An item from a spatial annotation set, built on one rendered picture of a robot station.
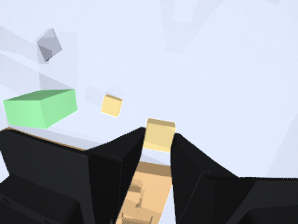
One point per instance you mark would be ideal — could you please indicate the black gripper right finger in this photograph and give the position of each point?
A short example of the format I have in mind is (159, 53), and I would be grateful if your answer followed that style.
(206, 193)

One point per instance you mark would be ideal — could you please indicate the tan puzzle board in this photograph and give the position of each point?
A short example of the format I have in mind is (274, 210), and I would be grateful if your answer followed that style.
(147, 194)

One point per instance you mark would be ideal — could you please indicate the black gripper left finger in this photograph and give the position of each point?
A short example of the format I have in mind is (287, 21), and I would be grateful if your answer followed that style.
(98, 178)

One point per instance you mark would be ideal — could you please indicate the pale yellow block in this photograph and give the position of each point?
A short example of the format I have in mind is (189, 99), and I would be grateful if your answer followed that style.
(159, 134)
(111, 105)

